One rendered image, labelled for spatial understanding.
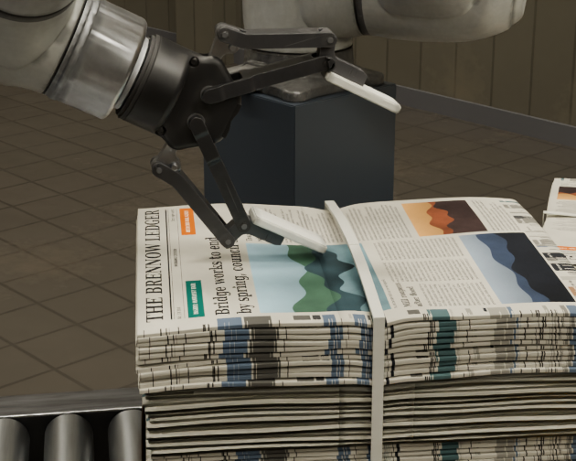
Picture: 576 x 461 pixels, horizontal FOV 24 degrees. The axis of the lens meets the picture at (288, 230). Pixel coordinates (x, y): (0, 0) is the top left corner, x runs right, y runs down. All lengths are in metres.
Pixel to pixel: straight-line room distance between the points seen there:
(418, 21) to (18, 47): 0.86
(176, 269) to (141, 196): 3.56
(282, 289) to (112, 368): 2.32
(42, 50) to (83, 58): 0.03
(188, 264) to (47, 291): 2.76
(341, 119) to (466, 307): 0.83
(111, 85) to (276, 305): 0.22
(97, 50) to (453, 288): 0.34
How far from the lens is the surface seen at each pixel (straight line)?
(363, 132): 1.89
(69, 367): 3.40
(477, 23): 1.77
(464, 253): 1.17
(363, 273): 1.09
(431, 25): 1.79
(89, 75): 1.05
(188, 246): 1.17
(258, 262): 1.14
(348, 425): 1.07
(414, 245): 1.19
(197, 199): 1.12
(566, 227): 1.88
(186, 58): 1.08
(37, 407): 1.42
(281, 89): 1.82
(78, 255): 4.15
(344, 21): 1.82
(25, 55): 1.04
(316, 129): 1.83
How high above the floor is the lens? 1.44
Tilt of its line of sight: 19 degrees down
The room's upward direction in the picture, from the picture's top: straight up
